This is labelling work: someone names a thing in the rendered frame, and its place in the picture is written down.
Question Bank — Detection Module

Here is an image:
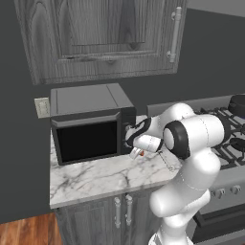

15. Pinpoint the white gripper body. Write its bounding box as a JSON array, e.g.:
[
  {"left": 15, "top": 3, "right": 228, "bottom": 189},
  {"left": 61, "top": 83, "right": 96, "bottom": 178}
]
[{"left": 128, "top": 146, "right": 144, "bottom": 160}]

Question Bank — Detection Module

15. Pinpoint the dark cooking pot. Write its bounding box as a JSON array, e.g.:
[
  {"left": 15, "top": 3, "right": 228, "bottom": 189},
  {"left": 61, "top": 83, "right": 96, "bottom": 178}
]
[{"left": 228, "top": 94, "right": 245, "bottom": 119}]

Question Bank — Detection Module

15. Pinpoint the black microwave door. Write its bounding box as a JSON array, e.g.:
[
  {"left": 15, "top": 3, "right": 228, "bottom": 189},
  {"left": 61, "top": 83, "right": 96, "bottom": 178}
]
[{"left": 50, "top": 111, "right": 124, "bottom": 167}]

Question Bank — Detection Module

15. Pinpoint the grey wood base cupboard door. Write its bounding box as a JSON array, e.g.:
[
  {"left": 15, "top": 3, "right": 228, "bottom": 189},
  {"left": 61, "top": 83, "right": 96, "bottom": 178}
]
[
  {"left": 122, "top": 188, "right": 166, "bottom": 245},
  {"left": 56, "top": 195, "right": 124, "bottom": 245}
]

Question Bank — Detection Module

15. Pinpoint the black microwave oven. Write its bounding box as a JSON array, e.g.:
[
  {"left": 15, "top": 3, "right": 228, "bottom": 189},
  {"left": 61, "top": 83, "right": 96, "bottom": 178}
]
[{"left": 49, "top": 82, "right": 138, "bottom": 167}]

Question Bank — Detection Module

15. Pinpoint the silver stove knob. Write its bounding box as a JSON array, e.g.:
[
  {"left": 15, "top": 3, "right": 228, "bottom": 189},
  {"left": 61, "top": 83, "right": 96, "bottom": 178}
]
[
  {"left": 230, "top": 184, "right": 242, "bottom": 195},
  {"left": 213, "top": 188, "right": 226, "bottom": 199}
]

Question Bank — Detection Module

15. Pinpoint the grey stove with black grates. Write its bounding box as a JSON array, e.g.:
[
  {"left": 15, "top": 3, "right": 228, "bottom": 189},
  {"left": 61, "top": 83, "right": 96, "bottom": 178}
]
[{"left": 146, "top": 94, "right": 245, "bottom": 245}]

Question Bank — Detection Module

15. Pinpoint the silver base cupboard handle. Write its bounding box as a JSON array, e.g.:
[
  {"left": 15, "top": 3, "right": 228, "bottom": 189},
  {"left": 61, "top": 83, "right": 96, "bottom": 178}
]
[
  {"left": 124, "top": 194, "right": 134, "bottom": 227},
  {"left": 114, "top": 196, "right": 123, "bottom": 230}
]

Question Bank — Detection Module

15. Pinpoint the white wall outlet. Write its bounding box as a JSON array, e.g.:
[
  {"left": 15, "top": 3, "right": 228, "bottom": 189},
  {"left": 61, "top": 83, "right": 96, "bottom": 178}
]
[{"left": 33, "top": 97, "right": 52, "bottom": 120}]

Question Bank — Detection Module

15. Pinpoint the black oven door handle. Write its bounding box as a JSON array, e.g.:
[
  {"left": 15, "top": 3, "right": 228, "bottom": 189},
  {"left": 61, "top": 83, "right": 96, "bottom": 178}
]
[{"left": 192, "top": 206, "right": 245, "bottom": 229}]

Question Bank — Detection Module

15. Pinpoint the grey wood wall cupboard door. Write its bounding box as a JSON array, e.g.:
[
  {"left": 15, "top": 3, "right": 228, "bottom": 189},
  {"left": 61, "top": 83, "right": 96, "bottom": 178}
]
[{"left": 13, "top": 0, "right": 189, "bottom": 86}]

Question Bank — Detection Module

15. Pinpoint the silver wall cupboard handle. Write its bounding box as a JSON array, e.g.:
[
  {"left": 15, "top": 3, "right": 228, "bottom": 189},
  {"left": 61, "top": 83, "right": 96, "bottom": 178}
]
[{"left": 166, "top": 6, "right": 183, "bottom": 64}]

